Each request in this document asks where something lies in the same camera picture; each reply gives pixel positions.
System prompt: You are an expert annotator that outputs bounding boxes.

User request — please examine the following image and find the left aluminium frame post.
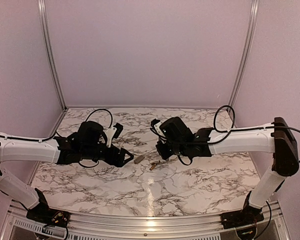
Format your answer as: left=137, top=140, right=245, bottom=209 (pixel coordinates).
left=37, top=0, right=67, bottom=112

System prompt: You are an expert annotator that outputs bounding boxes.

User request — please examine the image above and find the front aluminium rail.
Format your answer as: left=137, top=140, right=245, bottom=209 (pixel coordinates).
left=0, top=201, right=291, bottom=240

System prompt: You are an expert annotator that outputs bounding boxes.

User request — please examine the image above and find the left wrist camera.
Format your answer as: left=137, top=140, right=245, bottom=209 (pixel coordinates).
left=105, top=123, right=124, bottom=148

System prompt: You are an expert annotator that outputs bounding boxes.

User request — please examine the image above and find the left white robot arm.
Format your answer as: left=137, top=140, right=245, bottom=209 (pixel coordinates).
left=0, top=121, right=134, bottom=223

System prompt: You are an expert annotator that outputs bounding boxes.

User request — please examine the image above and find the aluminium frame post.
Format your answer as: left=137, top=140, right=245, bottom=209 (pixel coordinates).
left=228, top=0, right=260, bottom=107
left=37, top=0, right=67, bottom=112

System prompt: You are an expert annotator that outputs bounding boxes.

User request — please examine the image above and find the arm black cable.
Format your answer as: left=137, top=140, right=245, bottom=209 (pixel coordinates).
left=177, top=104, right=300, bottom=166
left=0, top=108, right=115, bottom=143

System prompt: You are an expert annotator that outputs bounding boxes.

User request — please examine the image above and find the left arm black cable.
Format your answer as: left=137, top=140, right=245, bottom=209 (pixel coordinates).
left=0, top=108, right=115, bottom=143

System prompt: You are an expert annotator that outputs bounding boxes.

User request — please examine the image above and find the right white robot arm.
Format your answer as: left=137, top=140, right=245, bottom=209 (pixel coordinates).
left=150, top=117, right=300, bottom=224

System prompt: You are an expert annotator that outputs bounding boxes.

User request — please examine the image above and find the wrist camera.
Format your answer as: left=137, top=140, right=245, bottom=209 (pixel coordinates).
left=105, top=123, right=124, bottom=148
left=150, top=118, right=165, bottom=137

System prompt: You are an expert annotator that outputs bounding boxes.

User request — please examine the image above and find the right aluminium frame post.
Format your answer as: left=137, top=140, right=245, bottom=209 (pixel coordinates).
left=228, top=0, right=260, bottom=107

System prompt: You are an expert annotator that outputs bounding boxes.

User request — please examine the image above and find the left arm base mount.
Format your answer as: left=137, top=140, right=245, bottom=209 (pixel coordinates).
left=26, top=188, right=70, bottom=228

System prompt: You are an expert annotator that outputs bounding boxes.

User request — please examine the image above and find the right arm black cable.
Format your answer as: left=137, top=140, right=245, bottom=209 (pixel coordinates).
left=177, top=104, right=300, bottom=166

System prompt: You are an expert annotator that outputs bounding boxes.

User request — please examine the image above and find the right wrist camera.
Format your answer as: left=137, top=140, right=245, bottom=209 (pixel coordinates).
left=150, top=118, right=165, bottom=137

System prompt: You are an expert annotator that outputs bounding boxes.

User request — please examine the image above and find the grey battery cover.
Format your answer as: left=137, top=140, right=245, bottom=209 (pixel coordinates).
left=133, top=155, right=145, bottom=164

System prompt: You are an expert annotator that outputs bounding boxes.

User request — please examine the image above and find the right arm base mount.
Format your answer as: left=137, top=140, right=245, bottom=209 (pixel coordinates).
left=220, top=210, right=265, bottom=229

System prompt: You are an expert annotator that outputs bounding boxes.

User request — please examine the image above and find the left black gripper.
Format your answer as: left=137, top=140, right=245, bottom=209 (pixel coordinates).
left=81, top=143, right=135, bottom=167

